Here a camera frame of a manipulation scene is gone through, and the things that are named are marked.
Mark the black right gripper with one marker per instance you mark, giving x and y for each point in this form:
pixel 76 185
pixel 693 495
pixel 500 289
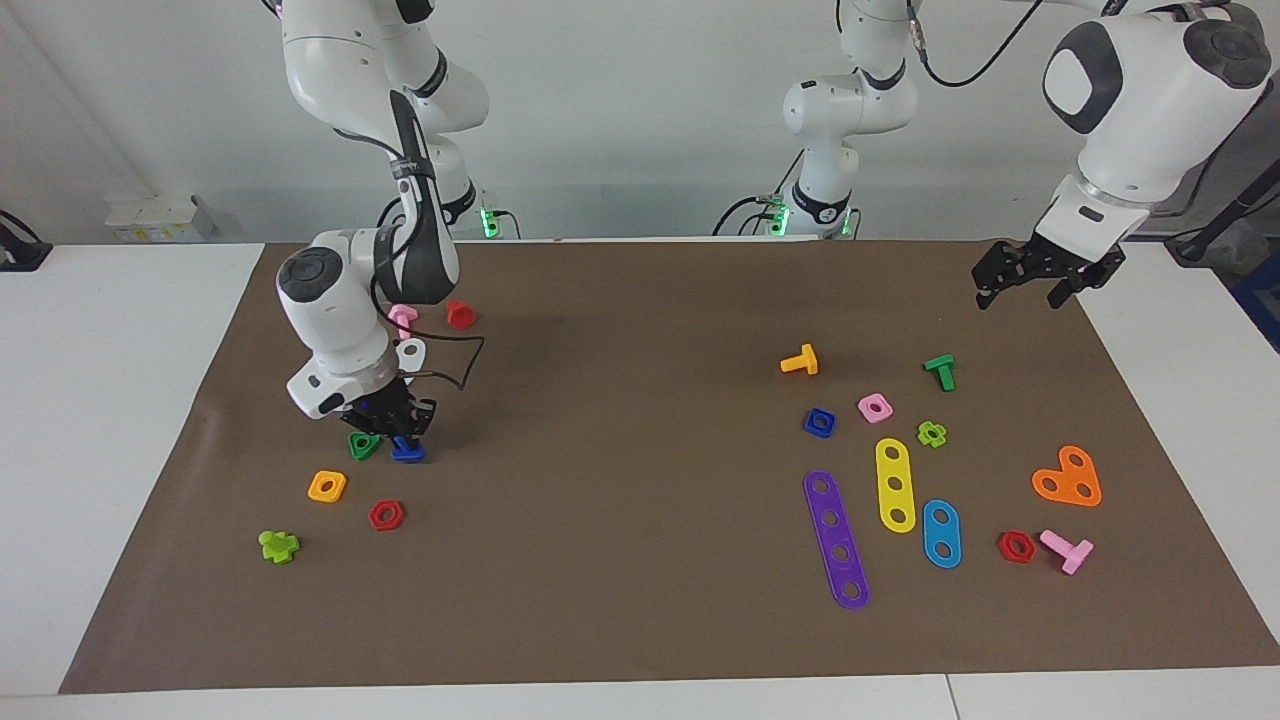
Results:
pixel 395 400

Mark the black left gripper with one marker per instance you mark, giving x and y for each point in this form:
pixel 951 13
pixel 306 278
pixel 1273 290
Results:
pixel 1085 262

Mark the blue plastic bolt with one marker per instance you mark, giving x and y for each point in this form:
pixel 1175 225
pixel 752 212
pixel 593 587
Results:
pixel 408 455

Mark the blue square plastic nut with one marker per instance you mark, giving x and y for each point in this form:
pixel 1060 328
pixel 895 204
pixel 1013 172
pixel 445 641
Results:
pixel 809 430

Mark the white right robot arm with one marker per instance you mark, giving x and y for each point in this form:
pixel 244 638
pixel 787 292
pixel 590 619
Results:
pixel 330 320

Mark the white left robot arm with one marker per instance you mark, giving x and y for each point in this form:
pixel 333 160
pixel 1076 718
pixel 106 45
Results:
pixel 1140 110

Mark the green triangular plastic nut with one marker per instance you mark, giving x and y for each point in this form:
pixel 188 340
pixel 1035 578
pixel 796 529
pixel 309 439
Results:
pixel 353 455

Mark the red hexagonal plastic nut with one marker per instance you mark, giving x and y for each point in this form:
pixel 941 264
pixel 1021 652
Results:
pixel 374 516
pixel 1003 547

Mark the orange square plastic nut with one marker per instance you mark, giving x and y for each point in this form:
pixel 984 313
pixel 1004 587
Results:
pixel 313 488

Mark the pink plastic bolt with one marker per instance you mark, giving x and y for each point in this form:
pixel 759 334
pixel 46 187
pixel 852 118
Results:
pixel 1075 552
pixel 403 312

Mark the red plastic bolt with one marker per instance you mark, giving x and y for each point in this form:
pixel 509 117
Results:
pixel 460 318

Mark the dark green plastic bolt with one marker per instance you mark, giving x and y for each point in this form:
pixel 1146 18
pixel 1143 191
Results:
pixel 940 364

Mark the lime green cross-head bolt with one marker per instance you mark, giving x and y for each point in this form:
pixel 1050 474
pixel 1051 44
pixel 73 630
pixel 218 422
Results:
pixel 278 547

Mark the green cross-shaped plastic nut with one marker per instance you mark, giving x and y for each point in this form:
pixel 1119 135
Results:
pixel 940 437

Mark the orange three-hole angled plate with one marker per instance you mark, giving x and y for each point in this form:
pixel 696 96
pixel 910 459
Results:
pixel 1066 480

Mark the pink square plastic nut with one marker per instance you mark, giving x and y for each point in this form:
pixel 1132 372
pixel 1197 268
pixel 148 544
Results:
pixel 863 403

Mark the blue crate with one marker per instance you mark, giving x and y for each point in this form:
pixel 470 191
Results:
pixel 1262 300

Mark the yellow three-hole plastic strip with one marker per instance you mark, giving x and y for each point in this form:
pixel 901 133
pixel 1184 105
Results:
pixel 893 470

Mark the orange plastic bolt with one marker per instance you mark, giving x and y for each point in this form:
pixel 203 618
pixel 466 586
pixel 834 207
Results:
pixel 797 365

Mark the blue two-hole plastic strip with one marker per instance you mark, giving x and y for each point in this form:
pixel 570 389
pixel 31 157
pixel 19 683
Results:
pixel 941 533

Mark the brown table mat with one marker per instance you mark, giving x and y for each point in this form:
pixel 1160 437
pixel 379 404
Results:
pixel 640 560

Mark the white boxes on floor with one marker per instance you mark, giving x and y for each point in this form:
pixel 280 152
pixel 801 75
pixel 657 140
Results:
pixel 160 220

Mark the purple four-hole plastic strip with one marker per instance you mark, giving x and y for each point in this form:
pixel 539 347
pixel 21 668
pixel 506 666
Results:
pixel 834 537

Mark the black object at table edge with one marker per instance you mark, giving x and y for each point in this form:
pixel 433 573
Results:
pixel 20 250

